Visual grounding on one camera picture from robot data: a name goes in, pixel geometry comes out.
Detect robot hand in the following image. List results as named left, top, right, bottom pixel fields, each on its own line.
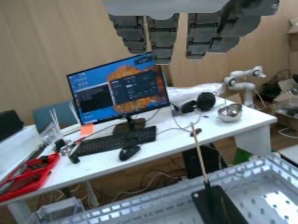
left=103, top=0, right=282, bottom=66

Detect white plastic bag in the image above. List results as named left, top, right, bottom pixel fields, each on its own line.
left=167, top=83, right=229, bottom=105

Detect computer monitor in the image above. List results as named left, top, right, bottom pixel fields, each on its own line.
left=65, top=51, right=173, bottom=136

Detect black headphones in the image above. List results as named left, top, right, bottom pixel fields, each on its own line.
left=179, top=92, right=218, bottom=115

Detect small white jointed device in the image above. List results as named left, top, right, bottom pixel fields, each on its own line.
left=222, top=65, right=268, bottom=108

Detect metal bowl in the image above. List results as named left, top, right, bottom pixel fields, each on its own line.
left=217, top=103, right=245, bottom=123

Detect orange sticky note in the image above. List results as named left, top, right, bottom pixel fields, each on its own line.
left=79, top=123, right=96, bottom=136

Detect black keyboard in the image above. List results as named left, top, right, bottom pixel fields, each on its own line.
left=71, top=125, right=159, bottom=158

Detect grey-blue chair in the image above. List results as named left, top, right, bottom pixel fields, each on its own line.
left=32, top=99, right=81, bottom=134

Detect white desk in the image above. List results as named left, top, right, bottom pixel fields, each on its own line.
left=0, top=105, right=280, bottom=224

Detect black computer mouse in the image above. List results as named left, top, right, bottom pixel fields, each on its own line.
left=117, top=145, right=143, bottom=162

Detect thin stick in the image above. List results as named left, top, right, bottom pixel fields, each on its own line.
left=189, top=121, right=210, bottom=188

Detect black computer case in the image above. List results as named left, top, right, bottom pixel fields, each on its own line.
left=181, top=143, right=229, bottom=180

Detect black device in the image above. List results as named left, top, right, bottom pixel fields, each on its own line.
left=0, top=109, right=27, bottom=142

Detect red tray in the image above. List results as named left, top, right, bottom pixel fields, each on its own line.
left=8, top=152, right=61, bottom=178
left=0, top=168, right=57, bottom=203

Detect black plate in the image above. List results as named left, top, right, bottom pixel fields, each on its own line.
left=191, top=184, right=250, bottom=224

